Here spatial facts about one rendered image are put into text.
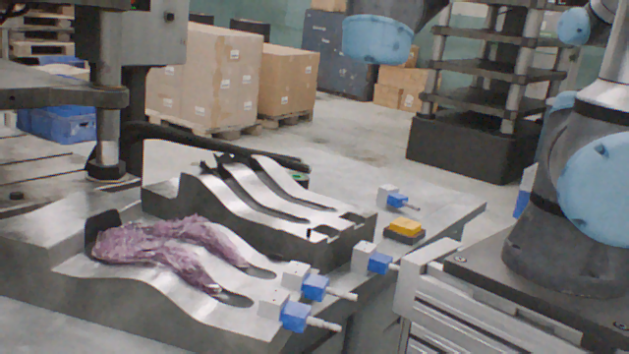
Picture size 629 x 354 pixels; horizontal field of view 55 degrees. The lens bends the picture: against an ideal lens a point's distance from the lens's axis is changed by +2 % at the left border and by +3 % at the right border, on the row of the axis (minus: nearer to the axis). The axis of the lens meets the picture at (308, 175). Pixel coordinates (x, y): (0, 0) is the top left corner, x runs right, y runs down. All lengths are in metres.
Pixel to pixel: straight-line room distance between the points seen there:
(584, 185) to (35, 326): 0.80
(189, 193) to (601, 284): 0.86
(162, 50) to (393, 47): 1.35
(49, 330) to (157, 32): 1.10
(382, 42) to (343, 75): 7.74
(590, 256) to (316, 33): 7.98
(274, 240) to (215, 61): 3.92
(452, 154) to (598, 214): 4.68
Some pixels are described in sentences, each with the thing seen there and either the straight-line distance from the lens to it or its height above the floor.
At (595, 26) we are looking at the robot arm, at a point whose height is 1.34.
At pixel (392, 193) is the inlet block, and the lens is 1.66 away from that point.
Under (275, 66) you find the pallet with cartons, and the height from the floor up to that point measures 0.63.
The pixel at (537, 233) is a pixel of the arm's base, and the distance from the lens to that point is 0.79.
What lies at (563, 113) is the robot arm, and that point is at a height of 1.24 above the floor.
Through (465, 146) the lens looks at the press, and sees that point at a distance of 5.22.
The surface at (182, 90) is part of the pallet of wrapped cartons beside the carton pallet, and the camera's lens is 5.31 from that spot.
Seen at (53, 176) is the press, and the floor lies 0.78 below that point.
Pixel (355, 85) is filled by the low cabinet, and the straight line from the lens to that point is 8.26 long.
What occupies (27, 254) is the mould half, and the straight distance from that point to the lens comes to 1.06.
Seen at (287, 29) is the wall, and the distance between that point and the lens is 9.65.
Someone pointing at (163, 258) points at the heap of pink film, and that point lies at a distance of 0.98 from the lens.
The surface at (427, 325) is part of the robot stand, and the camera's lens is 0.89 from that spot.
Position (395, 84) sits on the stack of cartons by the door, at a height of 0.33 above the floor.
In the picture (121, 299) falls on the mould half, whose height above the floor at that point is 0.85.
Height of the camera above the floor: 1.34
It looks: 17 degrees down
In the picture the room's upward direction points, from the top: 7 degrees clockwise
